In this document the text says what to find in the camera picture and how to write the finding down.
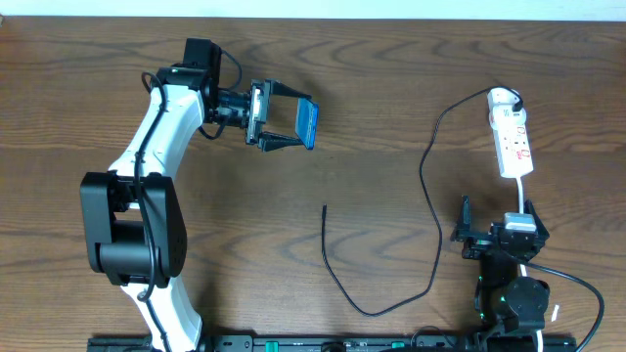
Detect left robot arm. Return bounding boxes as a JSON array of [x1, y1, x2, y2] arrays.
[[79, 38, 319, 351]]

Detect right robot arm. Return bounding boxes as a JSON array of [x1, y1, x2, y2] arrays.
[[452, 196, 550, 351]]

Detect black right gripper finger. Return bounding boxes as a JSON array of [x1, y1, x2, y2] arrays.
[[524, 199, 549, 239], [455, 196, 471, 233]]

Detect blue Samsung Galaxy smartphone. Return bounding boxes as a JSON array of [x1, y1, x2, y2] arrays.
[[295, 98, 319, 150]]

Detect white power strip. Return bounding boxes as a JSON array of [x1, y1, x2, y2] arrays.
[[489, 105, 534, 179]]

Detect white power strip cord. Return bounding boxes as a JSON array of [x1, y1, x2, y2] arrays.
[[515, 176, 545, 352]]

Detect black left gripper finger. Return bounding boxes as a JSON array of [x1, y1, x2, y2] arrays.
[[270, 79, 312, 100], [258, 132, 303, 152]]

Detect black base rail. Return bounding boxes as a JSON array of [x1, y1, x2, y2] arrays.
[[86, 334, 577, 352]]

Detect black USB charging cable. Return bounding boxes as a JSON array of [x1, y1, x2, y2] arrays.
[[320, 84, 524, 319]]

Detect white USB charger plug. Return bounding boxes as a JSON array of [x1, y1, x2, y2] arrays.
[[487, 86, 523, 112]]

